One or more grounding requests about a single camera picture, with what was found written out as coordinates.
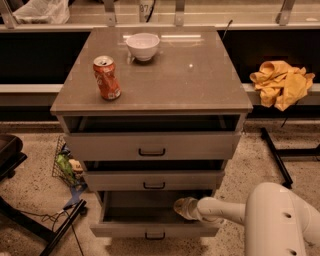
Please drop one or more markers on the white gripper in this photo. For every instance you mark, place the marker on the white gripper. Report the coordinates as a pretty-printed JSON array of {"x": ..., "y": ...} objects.
[{"x": 192, "y": 210}]

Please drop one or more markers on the yellow crumpled cloth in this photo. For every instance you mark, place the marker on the yellow crumpled cloth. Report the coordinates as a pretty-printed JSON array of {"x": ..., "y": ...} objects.
[{"x": 280, "y": 84}]

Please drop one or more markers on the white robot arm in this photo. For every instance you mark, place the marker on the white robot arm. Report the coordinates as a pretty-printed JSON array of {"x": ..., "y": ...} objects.
[{"x": 277, "y": 222}]

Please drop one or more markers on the blue tape strip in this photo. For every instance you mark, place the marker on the blue tape strip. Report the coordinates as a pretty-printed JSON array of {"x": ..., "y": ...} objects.
[{"x": 76, "y": 191}]

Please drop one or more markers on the grey middle drawer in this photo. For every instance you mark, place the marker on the grey middle drawer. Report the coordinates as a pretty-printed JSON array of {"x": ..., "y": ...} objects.
[{"x": 154, "y": 175}]

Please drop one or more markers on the grey drawer cabinet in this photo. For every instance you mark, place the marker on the grey drawer cabinet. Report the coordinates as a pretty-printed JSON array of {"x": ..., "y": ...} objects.
[{"x": 191, "y": 74}]

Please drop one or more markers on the grey top drawer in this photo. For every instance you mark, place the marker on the grey top drawer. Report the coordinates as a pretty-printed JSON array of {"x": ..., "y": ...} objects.
[{"x": 177, "y": 137}]

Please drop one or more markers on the wire basket with items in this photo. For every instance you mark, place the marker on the wire basket with items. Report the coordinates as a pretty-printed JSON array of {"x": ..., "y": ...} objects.
[{"x": 65, "y": 167}]

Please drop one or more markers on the grey drawer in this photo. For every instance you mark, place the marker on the grey drawer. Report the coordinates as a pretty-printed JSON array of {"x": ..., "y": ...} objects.
[
  {"x": 177, "y": 137},
  {"x": 154, "y": 175},
  {"x": 148, "y": 214}
]

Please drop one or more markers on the black metal stand left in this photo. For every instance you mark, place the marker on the black metal stand left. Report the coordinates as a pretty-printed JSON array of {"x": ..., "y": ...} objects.
[{"x": 51, "y": 237}]

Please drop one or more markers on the black metal stand right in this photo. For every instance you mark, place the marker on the black metal stand right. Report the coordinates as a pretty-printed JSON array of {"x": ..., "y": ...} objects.
[{"x": 278, "y": 154}]

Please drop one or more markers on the grey bottom drawer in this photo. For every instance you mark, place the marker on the grey bottom drawer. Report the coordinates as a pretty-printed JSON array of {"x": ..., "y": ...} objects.
[{"x": 148, "y": 214}]

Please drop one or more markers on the black metal stand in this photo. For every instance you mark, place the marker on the black metal stand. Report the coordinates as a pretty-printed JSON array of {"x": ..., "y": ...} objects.
[
  {"x": 51, "y": 237},
  {"x": 278, "y": 154}
]

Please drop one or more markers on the white ceramic bowl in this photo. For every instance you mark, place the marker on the white ceramic bowl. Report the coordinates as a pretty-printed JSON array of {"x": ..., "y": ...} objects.
[{"x": 143, "y": 46}]

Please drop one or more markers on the orange soda can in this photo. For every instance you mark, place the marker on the orange soda can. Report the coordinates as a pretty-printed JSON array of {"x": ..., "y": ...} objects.
[{"x": 104, "y": 71}]

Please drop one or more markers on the white plastic bag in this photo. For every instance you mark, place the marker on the white plastic bag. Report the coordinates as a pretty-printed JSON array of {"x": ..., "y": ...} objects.
[{"x": 43, "y": 12}]

